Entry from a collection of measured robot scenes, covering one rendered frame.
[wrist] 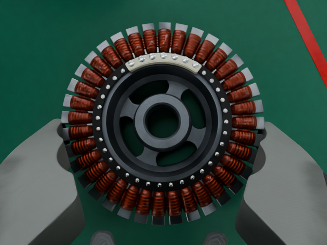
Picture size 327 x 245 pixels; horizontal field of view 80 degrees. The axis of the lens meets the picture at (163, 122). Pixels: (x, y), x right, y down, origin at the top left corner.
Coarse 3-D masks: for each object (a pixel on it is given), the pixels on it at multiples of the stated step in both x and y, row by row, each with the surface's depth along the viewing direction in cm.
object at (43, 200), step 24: (24, 144) 9; (48, 144) 9; (0, 168) 8; (24, 168) 8; (48, 168) 8; (0, 192) 7; (24, 192) 7; (48, 192) 7; (72, 192) 7; (0, 216) 6; (24, 216) 6; (48, 216) 6; (72, 216) 6; (0, 240) 5; (24, 240) 5; (48, 240) 6; (72, 240) 7
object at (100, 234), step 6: (96, 234) 5; (102, 234) 5; (108, 234) 5; (210, 234) 5; (216, 234) 5; (222, 234) 5; (96, 240) 5; (102, 240) 5; (108, 240) 5; (114, 240) 5; (204, 240) 5; (210, 240) 5; (216, 240) 5; (222, 240) 5
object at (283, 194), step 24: (264, 144) 9; (288, 144) 9; (264, 168) 8; (288, 168) 8; (312, 168) 8; (264, 192) 7; (288, 192) 7; (312, 192) 7; (240, 216) 7; (264, 216) 6; (288, 216) 6; (312, 216) 6; (264, 240) 6; (288, 240) 5; (312, 240) 5
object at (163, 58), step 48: (144, 48) 11; (192, 48) 11; (96, 96) 11; (240, 96) 10; (96, 144) 11; (144, 144) 12; (240, 144) 11; (96, 192) 11; (144, 192) 10; (192, 192) 11
